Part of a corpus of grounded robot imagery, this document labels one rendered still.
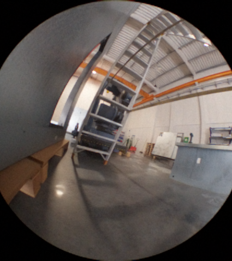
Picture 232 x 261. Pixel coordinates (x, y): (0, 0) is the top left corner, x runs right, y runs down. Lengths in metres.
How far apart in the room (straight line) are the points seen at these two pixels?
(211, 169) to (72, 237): 1.57
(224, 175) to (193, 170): 0.56
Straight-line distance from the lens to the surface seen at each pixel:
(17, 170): 0.44
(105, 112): 1.57
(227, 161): 1.58
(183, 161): 1.59
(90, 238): 0.43
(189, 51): 8.55
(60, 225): 0.45
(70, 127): 6.67
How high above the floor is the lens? 0.40
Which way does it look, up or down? 7 degrees up
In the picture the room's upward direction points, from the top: 16 degrees clockwise
